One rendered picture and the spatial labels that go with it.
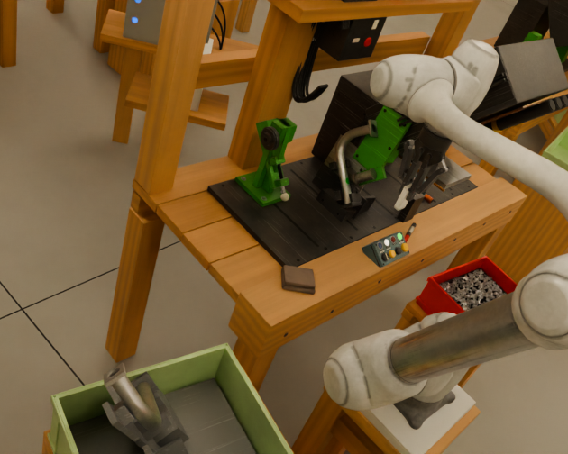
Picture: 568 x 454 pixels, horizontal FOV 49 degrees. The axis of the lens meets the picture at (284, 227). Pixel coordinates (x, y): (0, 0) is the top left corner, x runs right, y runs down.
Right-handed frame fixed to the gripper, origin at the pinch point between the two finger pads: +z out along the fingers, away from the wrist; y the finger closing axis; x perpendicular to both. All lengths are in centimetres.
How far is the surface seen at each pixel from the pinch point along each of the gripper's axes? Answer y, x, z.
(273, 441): 22, -50, 38
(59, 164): -191, 13, 130
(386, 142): -32, 38, 13
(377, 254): -9.2, 22.4, 37.8
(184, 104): -66, -19, 11
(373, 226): -21, 36, 41
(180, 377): -5, -56, 42
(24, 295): -115, -41, 131
